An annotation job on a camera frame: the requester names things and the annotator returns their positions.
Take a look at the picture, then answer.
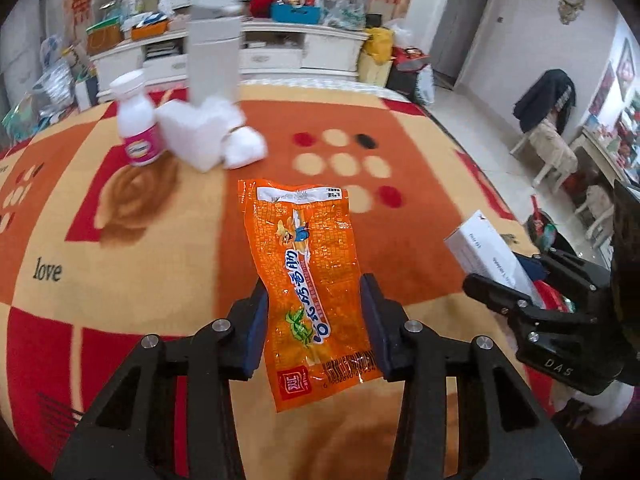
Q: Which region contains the wall poster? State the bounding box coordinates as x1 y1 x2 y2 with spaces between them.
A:
615 39 637 102

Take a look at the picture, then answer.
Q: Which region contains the tall white carton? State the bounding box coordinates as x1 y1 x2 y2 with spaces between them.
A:
186 4 244 106

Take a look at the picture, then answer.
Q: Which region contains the blue box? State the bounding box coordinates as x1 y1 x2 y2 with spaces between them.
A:
270 0 322 26

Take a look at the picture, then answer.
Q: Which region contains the round wall ornament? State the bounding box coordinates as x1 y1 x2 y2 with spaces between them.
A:
557 0 586 26

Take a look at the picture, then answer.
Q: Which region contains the orange snack packet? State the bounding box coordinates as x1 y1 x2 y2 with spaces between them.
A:
237 178 379 413

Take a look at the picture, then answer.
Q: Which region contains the white bottle with pink label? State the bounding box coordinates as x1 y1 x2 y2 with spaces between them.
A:
109 72 164 168

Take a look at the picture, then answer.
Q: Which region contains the yellow bag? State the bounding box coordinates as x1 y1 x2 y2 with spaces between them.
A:
362 27 397 67

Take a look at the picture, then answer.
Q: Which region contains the white paper box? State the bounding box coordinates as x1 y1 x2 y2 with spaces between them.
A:
443 210 539 306

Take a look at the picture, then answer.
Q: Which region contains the white cabinet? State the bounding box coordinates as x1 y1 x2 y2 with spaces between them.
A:
92 25 372 105

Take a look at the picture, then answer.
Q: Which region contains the red gift bag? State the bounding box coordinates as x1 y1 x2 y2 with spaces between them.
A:
392 46 432 74

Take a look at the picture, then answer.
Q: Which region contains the silver foil bag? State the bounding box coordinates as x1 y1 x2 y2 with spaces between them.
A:
30 67 77 117

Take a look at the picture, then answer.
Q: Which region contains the grey door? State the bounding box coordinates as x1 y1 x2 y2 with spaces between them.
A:
430 0 495 82

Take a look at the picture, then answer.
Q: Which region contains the small white foam piece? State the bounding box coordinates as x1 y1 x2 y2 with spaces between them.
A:
222 125 267 169

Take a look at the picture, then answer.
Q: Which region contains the orange box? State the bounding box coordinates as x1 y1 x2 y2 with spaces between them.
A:
131 12 171 42

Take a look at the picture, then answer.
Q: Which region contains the dark jacket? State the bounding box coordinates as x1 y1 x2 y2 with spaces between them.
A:
512 69 577 134

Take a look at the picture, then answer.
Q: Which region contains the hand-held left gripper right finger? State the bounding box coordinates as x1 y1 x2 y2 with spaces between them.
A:
360 273 584 480

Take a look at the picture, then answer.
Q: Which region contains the red bag with green print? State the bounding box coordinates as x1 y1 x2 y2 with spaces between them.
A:
525 197 577 312

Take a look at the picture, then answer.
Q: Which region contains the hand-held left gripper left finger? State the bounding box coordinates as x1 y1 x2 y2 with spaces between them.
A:
52 277 272 480

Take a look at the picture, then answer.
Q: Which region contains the white chair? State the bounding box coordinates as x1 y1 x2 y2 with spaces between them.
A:
575 185 617 252
510 110 579 189

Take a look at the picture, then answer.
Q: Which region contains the clear plastic bag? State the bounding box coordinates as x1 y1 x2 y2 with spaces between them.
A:
325 0 369 31

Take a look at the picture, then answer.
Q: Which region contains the orange and red printed blanket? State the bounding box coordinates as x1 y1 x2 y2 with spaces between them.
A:
0 79 538 476

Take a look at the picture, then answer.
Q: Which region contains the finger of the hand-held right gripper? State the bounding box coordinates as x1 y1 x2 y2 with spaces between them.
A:
462 274 601 327
515 249 613 302

